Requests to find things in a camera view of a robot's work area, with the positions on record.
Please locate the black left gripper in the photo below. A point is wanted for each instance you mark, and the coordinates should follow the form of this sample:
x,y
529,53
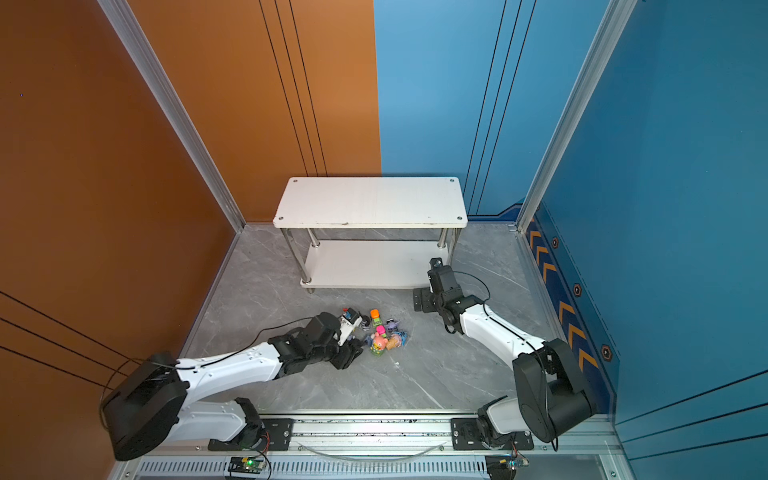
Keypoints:
x,y
349,355

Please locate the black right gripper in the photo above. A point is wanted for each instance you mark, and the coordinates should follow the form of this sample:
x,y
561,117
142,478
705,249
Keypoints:
x,y
423,294

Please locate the black purple kuromi figure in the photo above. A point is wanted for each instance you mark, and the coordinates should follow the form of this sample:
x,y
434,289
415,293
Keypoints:
x,y
365,322

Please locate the purple eared figure toy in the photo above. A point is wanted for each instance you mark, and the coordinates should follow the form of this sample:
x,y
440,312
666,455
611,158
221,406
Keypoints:
x,y
391,326

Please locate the green truck orange top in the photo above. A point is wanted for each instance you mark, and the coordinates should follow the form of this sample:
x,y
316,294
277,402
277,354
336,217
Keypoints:
x,y
375,319

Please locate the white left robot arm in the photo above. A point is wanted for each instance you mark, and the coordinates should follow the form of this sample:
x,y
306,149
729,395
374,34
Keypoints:
x,y
167,400

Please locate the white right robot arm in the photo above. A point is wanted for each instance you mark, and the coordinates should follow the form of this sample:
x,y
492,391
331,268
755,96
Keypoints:
x,y
553,395

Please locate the white two-tier metal shelf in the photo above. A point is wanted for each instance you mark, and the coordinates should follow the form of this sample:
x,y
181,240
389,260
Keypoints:
x,y
370,232

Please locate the blue small toy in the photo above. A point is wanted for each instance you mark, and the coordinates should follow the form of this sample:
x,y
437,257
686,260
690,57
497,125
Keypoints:
x,y
402,338

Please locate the grey donkey toy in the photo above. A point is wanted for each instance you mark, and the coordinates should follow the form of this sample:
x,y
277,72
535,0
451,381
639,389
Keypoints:
x,y
377,344

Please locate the pink pig toy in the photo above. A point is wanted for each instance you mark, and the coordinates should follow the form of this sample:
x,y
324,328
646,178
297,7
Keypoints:
x,y
392,342

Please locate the green circuit board left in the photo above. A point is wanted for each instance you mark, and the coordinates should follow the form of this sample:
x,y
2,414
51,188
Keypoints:
x,y
246,467

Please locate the circuit board right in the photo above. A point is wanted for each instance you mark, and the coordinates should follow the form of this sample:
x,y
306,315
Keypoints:
x,y
505,467

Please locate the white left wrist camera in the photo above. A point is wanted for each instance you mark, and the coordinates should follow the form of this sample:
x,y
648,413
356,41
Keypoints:
x,y
349,321

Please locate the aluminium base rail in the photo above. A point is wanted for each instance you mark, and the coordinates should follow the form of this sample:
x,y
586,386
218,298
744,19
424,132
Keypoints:
x,y
390,445

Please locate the aluminium corner post left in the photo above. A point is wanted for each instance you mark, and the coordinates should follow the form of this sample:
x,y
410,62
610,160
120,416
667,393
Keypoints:
x,y
125,24

